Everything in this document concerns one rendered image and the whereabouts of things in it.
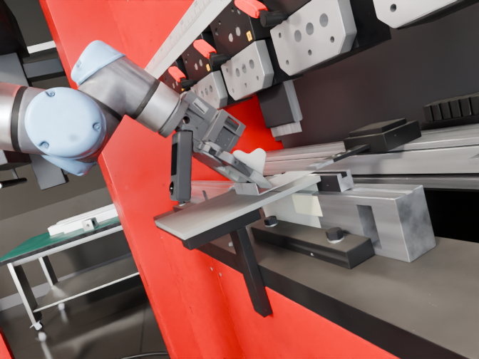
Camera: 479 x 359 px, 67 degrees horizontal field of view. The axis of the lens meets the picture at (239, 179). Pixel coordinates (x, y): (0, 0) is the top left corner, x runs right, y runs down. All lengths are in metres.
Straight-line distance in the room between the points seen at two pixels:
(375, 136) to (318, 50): 0.32
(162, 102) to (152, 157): 0.92
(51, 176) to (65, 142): 1.57
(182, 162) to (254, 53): 0.23
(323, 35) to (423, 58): 0.60
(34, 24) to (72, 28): 2.93
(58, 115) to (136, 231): 1.10
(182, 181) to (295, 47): 0.27
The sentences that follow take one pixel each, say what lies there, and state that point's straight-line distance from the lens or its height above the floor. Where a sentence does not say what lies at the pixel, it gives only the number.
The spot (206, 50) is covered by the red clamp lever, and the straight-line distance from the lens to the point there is 0.76.
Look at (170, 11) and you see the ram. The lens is 1.00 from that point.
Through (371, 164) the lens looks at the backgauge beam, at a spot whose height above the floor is 0.95.
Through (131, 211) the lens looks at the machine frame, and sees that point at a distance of 1.47.
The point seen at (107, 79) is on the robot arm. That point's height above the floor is 1.24.
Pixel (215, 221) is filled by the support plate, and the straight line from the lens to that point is 0.55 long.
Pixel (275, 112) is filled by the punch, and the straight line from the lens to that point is 0.71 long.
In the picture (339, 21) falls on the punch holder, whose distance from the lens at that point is 0.50.
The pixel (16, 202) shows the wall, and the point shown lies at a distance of 4.40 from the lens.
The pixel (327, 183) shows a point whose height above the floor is 0.98.
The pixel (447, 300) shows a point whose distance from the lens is 0.48.
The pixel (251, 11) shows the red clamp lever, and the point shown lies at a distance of 0.59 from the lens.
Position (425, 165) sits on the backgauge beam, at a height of 0.94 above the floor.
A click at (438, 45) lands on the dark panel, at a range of 1.07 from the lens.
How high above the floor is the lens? 1.13
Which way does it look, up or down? 8 degrees down
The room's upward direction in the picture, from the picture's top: 17 degrees counter-clockwise
